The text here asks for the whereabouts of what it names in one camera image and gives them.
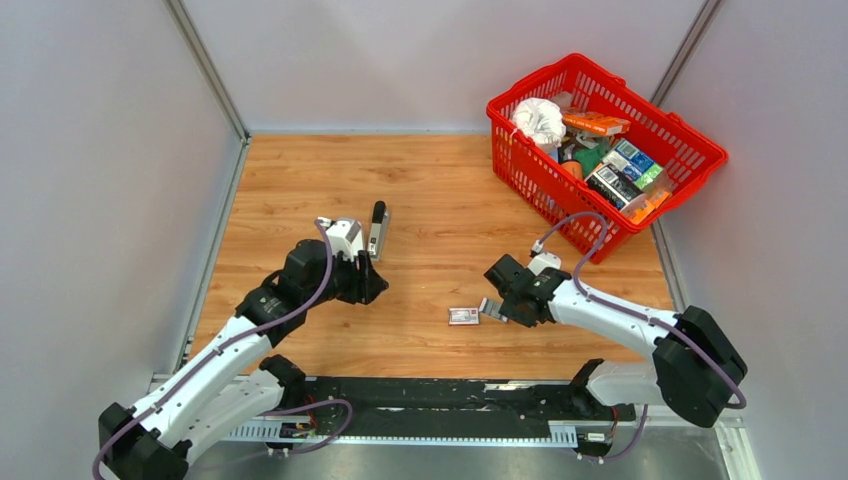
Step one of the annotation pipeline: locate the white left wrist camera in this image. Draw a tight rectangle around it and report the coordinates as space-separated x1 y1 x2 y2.
316 217 367 262

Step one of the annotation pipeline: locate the blue green box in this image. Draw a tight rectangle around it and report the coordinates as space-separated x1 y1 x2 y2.
602 139 664 191

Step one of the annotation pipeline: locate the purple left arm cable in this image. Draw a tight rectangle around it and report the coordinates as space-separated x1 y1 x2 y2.
90 218 354 480

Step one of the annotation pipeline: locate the staple box tray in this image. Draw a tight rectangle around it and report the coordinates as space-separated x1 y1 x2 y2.
478 297 509 323

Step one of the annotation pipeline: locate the black white box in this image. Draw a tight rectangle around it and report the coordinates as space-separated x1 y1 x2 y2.
585 164 646 211

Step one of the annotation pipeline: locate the grey stapler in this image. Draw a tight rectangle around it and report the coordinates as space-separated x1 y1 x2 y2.
366 200 391 262

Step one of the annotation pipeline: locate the orange box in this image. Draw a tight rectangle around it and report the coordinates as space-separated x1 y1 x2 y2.
562 109 631 137

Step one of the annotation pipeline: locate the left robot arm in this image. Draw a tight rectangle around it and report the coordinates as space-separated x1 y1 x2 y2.
92 239 389 479

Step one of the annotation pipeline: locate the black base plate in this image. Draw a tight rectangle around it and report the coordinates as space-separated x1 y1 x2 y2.
280 376 637 439

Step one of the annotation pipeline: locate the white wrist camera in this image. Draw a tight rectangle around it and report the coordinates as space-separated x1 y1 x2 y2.
527 240 562 275
316 217 367 262

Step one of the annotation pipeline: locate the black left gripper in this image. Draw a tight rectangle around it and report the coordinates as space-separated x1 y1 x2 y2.
304 245 390 309

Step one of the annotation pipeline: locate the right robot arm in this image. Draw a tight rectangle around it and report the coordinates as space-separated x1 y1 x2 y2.
484 253 748 428

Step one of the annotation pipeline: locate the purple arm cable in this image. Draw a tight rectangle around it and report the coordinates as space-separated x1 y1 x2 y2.
529 211 749 462
90 218 354 480

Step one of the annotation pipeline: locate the red white staple box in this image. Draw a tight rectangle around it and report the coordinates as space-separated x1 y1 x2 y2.
448 307 480 326

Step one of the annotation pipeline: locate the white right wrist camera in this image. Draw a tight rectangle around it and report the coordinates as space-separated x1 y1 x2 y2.
527 240 562 275

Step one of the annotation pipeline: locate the red plastic basket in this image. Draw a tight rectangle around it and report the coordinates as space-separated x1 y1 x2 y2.
486 53 728 263

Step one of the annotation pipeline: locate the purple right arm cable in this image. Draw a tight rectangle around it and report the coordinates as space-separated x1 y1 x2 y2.
529 211 749 462

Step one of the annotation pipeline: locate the white crumpled bag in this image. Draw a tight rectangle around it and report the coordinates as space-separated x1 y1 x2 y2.
510 98 567 153

